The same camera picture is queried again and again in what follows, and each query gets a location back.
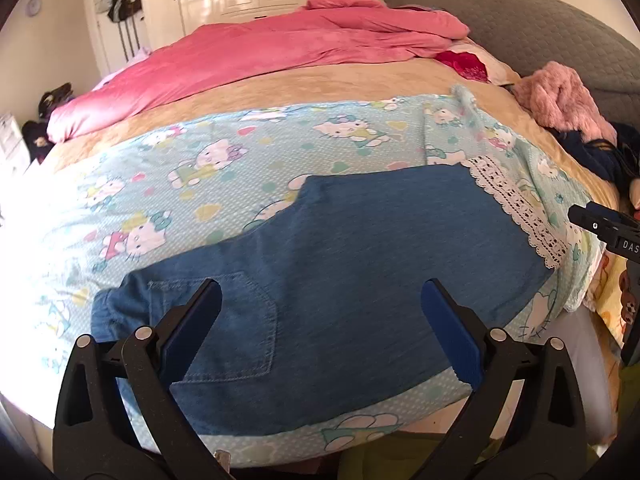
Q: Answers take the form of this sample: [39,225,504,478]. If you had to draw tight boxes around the grey quilted headboard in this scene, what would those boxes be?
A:
[385,0,639,128]

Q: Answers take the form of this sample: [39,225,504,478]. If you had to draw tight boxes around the Hello Kitty blue bed sheet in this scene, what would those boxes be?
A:
[0,84,609,468]

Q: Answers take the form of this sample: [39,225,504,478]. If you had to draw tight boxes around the round wall clock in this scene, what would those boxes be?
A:
[25,0,42,18]

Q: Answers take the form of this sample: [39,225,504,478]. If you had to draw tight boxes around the white drawer unit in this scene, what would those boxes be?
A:
[0,114,30,174]

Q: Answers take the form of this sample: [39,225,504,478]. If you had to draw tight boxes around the pink duvet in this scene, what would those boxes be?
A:
[47,0,470,143]

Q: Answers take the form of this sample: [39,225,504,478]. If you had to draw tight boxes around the pink fluffy garment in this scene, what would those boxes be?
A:
[512,61,617,145]

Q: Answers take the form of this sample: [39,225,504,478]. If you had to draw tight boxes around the olive green clothing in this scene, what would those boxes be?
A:
[337,422,598,479]

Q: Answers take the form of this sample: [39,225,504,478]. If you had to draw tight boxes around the beige bed blanket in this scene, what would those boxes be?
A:
[42,58,620,209]

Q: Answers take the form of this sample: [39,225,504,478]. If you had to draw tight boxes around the bags hanging on door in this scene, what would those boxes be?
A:
[94,0,142,23]

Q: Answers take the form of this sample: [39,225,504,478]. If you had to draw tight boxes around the red patterned pillow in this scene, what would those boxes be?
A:
[434,51,489,82]

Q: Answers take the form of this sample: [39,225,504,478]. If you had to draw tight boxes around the blue denim pants lace hem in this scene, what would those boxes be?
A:
[91,165,551,437]

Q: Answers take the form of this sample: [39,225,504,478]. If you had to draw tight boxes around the dark navy garment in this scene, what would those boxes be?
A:
[550,122,639,194]

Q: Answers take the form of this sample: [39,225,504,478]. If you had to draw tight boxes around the black bag on floor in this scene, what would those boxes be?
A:
[22,82,74,164]

